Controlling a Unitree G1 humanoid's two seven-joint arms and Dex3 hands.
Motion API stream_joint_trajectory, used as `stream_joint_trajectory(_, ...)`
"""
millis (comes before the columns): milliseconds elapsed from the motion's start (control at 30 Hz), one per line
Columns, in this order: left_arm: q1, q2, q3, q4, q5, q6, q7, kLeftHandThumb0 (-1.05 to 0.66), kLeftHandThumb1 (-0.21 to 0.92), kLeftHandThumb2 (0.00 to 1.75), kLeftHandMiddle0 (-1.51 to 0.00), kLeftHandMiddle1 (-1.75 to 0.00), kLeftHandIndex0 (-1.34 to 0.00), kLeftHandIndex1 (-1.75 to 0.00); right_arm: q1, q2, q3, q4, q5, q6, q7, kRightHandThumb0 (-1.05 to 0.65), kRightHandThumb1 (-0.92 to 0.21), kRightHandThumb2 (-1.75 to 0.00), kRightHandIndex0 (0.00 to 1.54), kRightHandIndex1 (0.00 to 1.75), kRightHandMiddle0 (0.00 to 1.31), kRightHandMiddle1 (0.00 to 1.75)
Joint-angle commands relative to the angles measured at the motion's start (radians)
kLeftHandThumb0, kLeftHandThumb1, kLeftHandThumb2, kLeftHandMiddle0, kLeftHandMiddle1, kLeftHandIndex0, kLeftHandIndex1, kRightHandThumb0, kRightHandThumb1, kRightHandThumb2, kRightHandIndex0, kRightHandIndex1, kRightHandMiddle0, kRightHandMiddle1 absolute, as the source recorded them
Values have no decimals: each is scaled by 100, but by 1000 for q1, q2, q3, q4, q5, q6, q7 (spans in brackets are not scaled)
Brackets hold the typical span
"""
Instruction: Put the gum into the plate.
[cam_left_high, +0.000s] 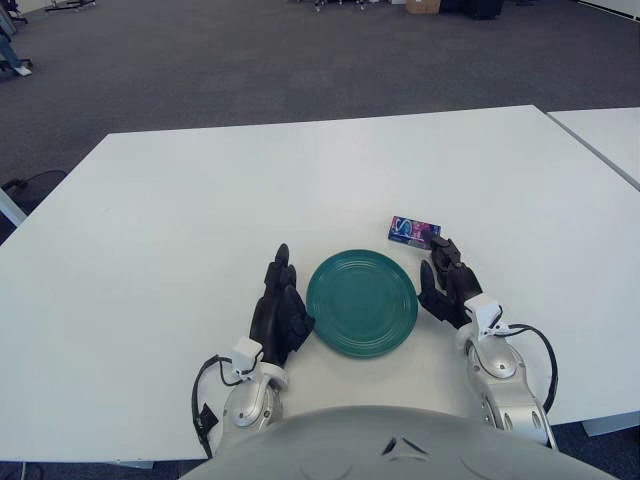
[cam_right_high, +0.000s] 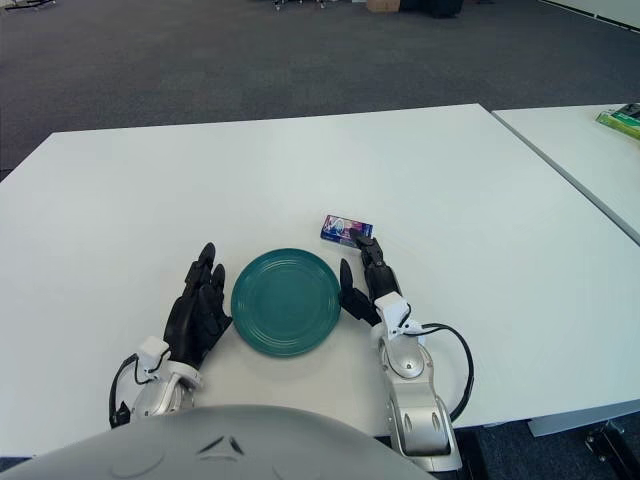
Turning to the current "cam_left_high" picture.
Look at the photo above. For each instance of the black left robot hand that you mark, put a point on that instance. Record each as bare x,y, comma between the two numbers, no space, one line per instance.
272,315

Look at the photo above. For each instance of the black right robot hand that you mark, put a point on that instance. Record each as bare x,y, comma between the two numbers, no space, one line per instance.
452,290

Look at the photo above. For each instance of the purple blue gum pack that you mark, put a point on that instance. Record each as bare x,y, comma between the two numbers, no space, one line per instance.
412,231

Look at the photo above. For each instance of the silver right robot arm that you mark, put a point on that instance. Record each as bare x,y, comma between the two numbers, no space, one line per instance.
505,380

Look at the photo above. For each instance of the green ridged plate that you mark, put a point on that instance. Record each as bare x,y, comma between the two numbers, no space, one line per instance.
362,305

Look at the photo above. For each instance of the grey robot torso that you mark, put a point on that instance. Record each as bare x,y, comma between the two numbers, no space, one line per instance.
380,450

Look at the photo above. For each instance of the white neighbouring table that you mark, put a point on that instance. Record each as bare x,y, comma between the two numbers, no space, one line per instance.
605,135

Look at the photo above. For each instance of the black bulky case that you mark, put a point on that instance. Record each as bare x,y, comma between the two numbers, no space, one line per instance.
475,7

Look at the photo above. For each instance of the white table leg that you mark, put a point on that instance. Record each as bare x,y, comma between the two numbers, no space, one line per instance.
10,207

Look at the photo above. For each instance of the brown cardboard box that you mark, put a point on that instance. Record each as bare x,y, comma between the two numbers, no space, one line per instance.
422,6

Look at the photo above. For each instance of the person leg with white shoe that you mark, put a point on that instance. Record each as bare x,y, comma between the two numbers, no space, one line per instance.
10,55

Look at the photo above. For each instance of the black floor stand base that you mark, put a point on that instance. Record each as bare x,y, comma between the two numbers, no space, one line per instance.
70,5

